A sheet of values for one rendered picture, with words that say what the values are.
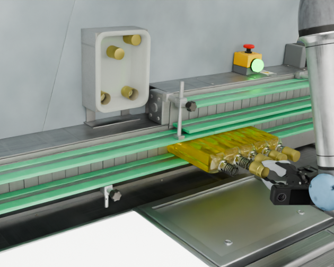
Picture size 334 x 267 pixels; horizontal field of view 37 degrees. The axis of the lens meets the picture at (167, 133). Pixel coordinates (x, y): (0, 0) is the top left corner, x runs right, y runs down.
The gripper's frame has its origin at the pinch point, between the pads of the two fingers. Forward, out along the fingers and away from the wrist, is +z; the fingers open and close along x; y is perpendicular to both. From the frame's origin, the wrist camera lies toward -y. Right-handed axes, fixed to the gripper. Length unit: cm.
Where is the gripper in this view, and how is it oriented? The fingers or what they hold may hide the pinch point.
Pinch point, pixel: (263, 171)
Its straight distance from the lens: 136.4
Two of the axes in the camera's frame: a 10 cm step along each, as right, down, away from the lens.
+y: 8.0, -1.7, 5.8
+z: -6.0, -3.0, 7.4
